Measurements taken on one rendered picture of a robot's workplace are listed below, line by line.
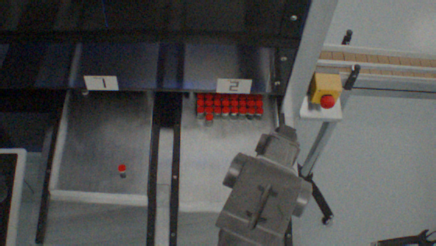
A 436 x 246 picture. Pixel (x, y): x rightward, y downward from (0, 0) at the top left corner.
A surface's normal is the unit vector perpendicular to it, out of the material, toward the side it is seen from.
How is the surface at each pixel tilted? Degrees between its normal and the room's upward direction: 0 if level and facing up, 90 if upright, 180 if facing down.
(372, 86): 90
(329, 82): 0
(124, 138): 0
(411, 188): 0
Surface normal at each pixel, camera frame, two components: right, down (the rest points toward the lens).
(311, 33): 0.00, 0.86
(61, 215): 0.06, -0.51
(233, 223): -0.22, 0.22
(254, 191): 0.25, -0.74
